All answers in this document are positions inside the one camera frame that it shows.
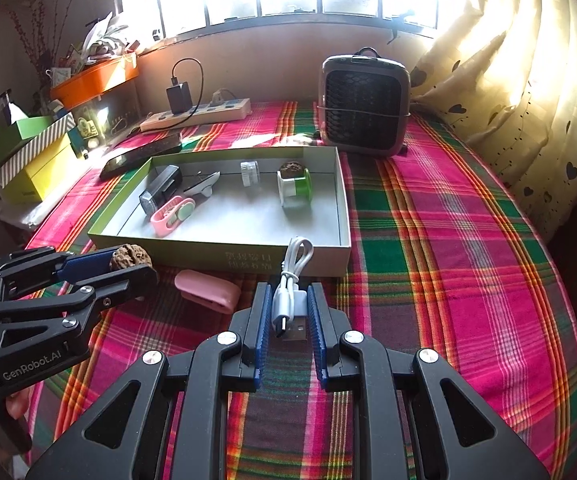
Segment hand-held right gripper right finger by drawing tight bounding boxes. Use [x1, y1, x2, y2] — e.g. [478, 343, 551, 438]
[307, 281, 551, 480]

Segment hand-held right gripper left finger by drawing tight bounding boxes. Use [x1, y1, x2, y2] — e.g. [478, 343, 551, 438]
[26, 281, 275, 480]

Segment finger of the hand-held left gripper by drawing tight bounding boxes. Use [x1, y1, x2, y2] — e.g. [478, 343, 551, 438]
[0, 262, 159, 318]
[0, 247, 119, 293]

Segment white USB cable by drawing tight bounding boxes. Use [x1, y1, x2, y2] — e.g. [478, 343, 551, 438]
[272, 236, 315, 343]

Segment pink oval case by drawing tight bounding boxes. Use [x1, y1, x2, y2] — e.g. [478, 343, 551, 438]
[175, 269, 242, 315]

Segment pink folding clip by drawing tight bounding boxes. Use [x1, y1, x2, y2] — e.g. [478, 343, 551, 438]
[150, 196, 195, 238]

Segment green cardboard box tray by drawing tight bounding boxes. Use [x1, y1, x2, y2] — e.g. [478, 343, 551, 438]
[87, 146, 353, 277]

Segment green and white spool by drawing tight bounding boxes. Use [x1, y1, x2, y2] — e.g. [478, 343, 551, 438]
[277, 167, 313, 209]

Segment person's left hand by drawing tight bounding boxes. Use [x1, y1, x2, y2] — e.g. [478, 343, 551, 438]
[6, 389, 32, 420]

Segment white plastic bag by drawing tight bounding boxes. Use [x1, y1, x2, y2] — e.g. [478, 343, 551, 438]
[0, 192, 64, 233]

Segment black rectangular device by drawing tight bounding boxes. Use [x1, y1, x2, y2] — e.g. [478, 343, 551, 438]
[139, 165, 184, 218]

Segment black smartphone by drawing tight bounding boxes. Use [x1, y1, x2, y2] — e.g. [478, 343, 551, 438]
[100, 132, 183, 179]

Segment striped box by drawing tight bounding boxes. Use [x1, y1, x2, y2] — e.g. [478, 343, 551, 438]
[0, 112, 76, 188]

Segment plaid blanket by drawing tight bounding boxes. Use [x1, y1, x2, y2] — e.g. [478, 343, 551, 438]
[23, 100, 577, 480]

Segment green box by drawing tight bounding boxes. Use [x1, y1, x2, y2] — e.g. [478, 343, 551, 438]
[0, 116, 69, 161]

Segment glass tank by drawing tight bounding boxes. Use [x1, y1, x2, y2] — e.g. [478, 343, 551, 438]
[76, 80, 142, 156]

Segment orange tray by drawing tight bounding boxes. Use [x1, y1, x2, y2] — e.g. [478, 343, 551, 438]
[50, 55, 140, 110]

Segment black charger plug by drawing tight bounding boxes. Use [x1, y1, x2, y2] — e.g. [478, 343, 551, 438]
[166, 82, 192, 113]

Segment white power strip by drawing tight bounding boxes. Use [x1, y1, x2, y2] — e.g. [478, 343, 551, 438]
[140, 97, 252, 133]

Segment pile of papers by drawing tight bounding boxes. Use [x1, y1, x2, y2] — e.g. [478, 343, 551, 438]
[68, 12, 139, 68]

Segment grey portable heater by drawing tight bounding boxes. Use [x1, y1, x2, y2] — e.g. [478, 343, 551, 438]
[315, 47, 413, 157]

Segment dried branches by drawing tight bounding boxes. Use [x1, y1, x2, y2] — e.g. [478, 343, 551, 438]
[6, 0, 76, 81]

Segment cream heart print curtain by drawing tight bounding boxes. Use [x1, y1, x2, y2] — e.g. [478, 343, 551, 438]
[411, 0, 577, 231]

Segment black window latch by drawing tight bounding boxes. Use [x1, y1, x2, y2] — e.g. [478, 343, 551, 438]
[391, 10, 416, 43]

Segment black charger cable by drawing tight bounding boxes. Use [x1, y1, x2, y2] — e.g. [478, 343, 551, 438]
[171, 58, 204, 111]

